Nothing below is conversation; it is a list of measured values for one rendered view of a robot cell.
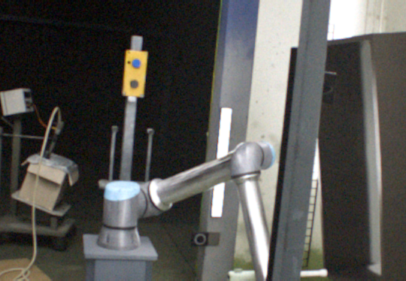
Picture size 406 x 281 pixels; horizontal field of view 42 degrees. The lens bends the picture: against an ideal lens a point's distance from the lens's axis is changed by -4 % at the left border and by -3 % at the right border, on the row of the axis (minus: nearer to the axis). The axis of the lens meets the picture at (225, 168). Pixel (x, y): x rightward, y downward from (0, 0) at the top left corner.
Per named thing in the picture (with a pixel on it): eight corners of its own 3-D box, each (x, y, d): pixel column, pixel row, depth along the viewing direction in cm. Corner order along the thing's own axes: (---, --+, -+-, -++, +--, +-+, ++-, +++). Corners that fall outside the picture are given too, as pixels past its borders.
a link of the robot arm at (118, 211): (95, 222, 232) (97, 182, 230) (120, 216, 247) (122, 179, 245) (122, 228, 225) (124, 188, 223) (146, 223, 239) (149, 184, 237)
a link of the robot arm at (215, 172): (117, 191, 247) (256, 132, 211) (141, 188, 262) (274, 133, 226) (127, 223, 245) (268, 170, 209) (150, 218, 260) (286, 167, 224)
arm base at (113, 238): (98, 249, 224) (98, 227, 223) (95, 238, 242) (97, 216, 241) (142, 251, 230) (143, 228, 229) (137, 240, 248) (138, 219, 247)
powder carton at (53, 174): (25, 184, 464) (41, 143, 461) (70, 203, 470) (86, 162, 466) (7, 194, 411) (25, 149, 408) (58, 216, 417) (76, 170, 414)
